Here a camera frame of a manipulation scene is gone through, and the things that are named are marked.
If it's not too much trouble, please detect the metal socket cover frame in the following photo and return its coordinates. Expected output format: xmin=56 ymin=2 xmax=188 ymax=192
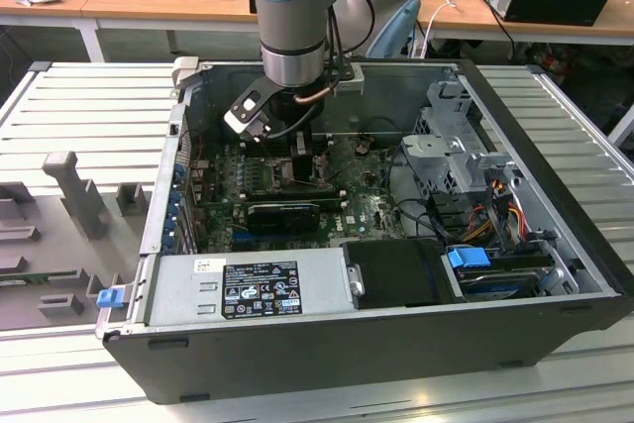
xmin=312 ymin=151 xmax=338 ymax=185

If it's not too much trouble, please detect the thin wire locking lever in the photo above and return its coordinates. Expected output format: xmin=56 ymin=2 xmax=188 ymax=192
xmin=289 ymin=177 xmax=335 ymax=190

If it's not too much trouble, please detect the black RAM slot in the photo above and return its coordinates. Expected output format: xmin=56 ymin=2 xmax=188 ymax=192
xmin=247 ymin=196 xmax=347 ymax=203
xmin=246 ymin=135 xmax=334 ymax=144
xmin=247 ymin=185 xmax=343 ymax=192
xmin=246 ymin=144 xmax=334 ymax=153
xmin=247 ymin=192 xmax=346 ymax=199
xmin=246 ymin=148 xmax=334 ymax=158
xmin=247 ymin=189 xmax=344 ymax=196
xmin=246 ymin=139 xmax=334 ymax=149

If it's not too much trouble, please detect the CPU socket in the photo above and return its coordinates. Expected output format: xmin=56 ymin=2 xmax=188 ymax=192
xmin=266 ymin=155 xmax=334 ymax=191

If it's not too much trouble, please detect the green motherboard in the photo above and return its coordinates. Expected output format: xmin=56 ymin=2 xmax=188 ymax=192
xmin=190 ymin=138 xmax=415 ymax=254

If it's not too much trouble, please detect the black graphics card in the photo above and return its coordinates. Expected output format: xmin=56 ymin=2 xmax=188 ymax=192
xmin=197 ymin=198 xmax=346 ymax=236

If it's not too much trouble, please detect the grey case latch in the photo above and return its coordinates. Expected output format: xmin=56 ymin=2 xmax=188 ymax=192
xmin=171 ymin=56 xmax=201 ymax=92

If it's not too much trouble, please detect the perforated metal drive cage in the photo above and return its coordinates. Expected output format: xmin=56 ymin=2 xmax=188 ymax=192
xmin=399 ymin=78 xmax=526 ymax=196

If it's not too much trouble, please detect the wooden desk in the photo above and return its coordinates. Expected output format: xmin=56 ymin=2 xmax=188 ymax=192
xmin=413 ymin=0 xmax=634 ymax=55
xmin=0 ymin=0 xmax=264 ymax=65

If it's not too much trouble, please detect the black plastic shroud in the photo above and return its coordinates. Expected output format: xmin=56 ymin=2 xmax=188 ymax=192
xmin=341 ymin=239 xmax=470 ymax=311

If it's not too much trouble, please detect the grey power supply unit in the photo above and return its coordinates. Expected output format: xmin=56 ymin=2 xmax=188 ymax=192
xmin=146 ymin=250 xmax=359 ymax=328

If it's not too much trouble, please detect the hard disk in blue carrier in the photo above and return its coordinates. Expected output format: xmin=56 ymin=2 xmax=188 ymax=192
xmin=445 ymin=246 xmax=552 ymax=303

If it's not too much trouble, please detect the black open PC case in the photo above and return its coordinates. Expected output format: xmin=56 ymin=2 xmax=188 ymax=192
xmin=93 ymin=56 xmax=634 ymax=407

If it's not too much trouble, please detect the grey parts rack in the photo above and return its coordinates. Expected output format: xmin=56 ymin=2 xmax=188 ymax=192
xmin=0 ymin=150 xmax=156 ymax=333

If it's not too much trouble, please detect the blue case latch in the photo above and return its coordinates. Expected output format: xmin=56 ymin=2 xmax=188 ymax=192
xmin=97 ymin=288 xmax=123 ymax=309

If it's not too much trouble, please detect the green RAM stick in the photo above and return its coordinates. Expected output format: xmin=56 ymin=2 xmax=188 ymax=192
xmin=0 ymin=271 xmax=80 ymax=290

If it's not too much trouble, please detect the wrist camera with black bracket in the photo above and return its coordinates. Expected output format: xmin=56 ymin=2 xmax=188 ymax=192
xmin=223 ymin=76 xmax=274 ymax=146

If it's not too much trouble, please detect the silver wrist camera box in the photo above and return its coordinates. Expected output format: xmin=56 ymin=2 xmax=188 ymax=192
xmin=335 ymin=64 xmax=367 ymax=97

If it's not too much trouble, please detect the white cable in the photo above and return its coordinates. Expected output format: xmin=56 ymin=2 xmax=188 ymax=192
xmin=424 ymin=0 xmax=458 ymax=55

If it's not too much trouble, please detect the coloured power wire bundle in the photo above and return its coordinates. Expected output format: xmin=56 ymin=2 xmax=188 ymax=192
xmin=465 ymin=192 xmax=527 ymax=241

